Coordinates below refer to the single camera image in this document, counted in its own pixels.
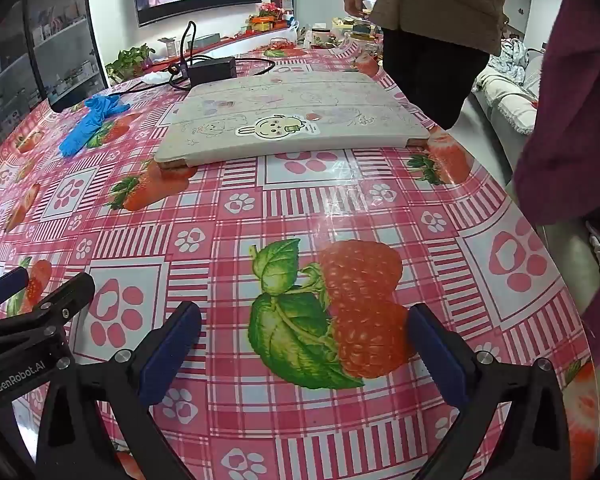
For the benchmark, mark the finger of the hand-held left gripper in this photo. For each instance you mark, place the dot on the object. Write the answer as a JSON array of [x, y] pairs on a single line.
[[5, 287], [77, 290]]

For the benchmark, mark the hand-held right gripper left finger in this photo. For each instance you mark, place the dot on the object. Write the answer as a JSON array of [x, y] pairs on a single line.
[[172, 350]]

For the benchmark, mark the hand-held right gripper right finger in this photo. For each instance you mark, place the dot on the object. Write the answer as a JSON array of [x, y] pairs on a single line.
[[437, 355]]

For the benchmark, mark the blue rubber glove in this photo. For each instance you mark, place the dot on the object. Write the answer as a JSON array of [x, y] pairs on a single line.
[[87, 120]]

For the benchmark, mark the pink strawberry print tablecloth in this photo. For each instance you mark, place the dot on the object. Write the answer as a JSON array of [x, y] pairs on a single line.
[[330, 210]]

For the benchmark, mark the green potted plant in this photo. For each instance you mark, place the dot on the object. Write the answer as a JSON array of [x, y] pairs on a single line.
[[130, 60]]

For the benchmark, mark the glass display cabinet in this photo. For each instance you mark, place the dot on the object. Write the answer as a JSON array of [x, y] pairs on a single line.
[[60, 35]]

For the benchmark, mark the black power adapter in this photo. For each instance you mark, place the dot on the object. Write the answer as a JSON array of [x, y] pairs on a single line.
[[210, 70]]

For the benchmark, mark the small white carton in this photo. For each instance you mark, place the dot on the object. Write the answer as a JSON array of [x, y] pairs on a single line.
[[169, 46]]

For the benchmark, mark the white covered sofa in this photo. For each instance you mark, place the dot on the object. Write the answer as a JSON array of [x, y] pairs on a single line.
[[510, 95]]

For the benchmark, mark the person's purple fleece clothing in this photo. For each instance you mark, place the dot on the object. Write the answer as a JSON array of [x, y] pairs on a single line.
[[580, 110]]

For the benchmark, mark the grey flat box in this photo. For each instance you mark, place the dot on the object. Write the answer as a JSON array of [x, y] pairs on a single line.
[[207, 37]]

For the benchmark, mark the blue white patterned cloth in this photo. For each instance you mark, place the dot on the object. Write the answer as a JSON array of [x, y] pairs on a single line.
[[510, 57]]

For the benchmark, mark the red flower arrangement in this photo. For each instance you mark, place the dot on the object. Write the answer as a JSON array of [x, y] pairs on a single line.
[[267, 12]]

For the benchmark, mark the pile of food containers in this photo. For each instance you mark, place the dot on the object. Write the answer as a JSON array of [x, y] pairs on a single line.
[[360, 27]]

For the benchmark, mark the white printed mug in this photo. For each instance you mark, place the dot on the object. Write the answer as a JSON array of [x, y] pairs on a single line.
[[320, 36]]

